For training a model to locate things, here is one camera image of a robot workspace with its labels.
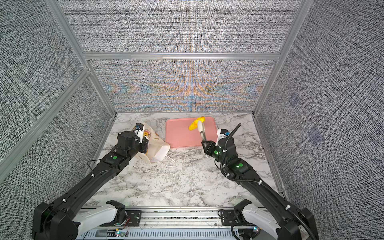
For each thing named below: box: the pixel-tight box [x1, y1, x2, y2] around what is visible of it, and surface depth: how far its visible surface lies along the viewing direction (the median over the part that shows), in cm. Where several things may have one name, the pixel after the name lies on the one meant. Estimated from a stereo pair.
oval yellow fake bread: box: [188, 116, 206, 131], surface depth 88 cm
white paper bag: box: [135, 123, 175, 167], surface depth 97 cm
